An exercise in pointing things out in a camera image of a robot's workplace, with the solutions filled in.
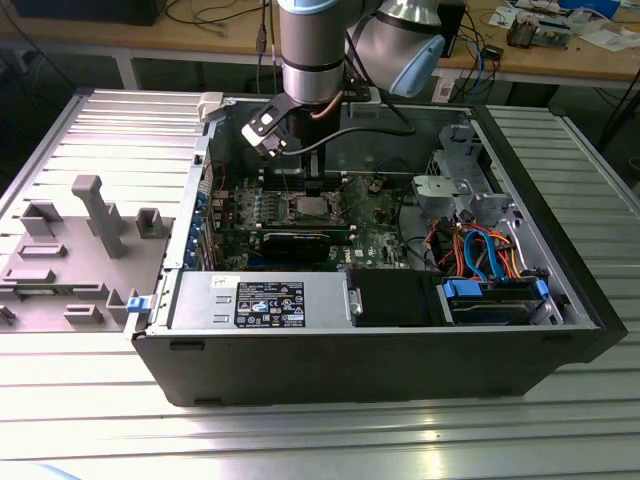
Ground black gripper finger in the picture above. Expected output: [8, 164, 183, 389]
[299, 149, 314, 197]
[313, 148, 328, 197]

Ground black graphics card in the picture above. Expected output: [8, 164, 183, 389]
[257, 229, 332, 264]

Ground blue flat data wire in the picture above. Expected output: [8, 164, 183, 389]
[462, 227, 506, 284]

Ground silver metal drive bracket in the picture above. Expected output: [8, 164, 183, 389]
[410, 174, 474, 219]

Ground silver power supply unit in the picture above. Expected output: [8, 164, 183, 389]
[168, 271, 354, 332]

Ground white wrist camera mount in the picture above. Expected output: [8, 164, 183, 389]
[241, 107, 290, 160]

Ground black monitor base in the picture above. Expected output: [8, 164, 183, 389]
[9, 0, 161, 26]

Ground green motherboard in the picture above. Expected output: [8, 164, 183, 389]
[209, 172, 416, 274]

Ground grey plastic bay bracket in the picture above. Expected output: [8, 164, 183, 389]
[469, 192, 517, 224]

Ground grey case release latch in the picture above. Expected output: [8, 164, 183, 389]
[197, 92, 225, 124]

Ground hard disk blue carrier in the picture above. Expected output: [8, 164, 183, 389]
[436, 277, 550, 326]

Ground grey plastic parts rack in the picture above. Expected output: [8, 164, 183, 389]
[0, 174, 176, 334]

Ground black power supply label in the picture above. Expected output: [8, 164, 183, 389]
[235, 280, 306, 329]

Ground blue box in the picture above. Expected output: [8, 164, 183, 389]
[559, 0, 621, 16]

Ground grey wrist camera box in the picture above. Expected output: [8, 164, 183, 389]
[348, 101, 382, 120]

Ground wooden workbench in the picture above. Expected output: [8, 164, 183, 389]
[0, 0, 640, 91]

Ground white paper sheets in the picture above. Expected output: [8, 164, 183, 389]
[579, 27, 639, 51]

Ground grey drive cage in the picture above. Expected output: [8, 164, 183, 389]
[428, 123, 485, 181]

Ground black open PC case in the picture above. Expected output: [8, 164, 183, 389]
[130, 92, 629, 409]

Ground black RAM slot row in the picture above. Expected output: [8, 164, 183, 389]
[234, 219, 357, 236]
[259, 169, 349, 194]

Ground metal heatsink cooler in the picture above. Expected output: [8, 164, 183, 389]
[505, 13, 540, 50]

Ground orange power wire bundle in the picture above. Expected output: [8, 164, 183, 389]
[427, 219, 526, 281]

